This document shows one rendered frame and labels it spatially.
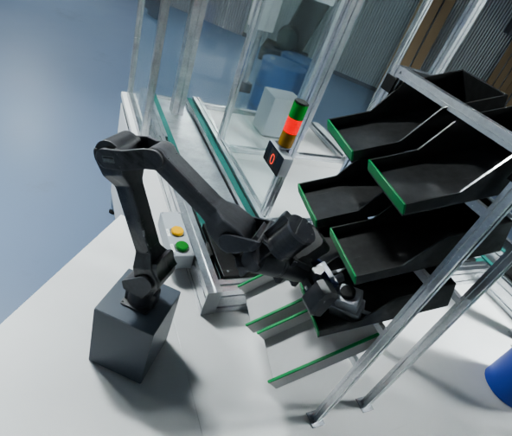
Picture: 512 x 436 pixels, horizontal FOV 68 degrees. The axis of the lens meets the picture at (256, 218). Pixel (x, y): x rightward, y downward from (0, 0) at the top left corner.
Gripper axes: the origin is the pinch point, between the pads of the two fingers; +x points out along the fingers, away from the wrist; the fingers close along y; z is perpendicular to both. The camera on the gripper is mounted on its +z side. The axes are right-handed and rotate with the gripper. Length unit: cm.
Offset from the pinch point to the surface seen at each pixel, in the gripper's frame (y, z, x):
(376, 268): -6.7, 9.2, 2.4
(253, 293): 18.3, -26.1, 8.6
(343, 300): -5.7, -0.8, 3.8
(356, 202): 10.0, 13.2, 6.1
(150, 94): 122, -20, -11
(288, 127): 58, 10, 14
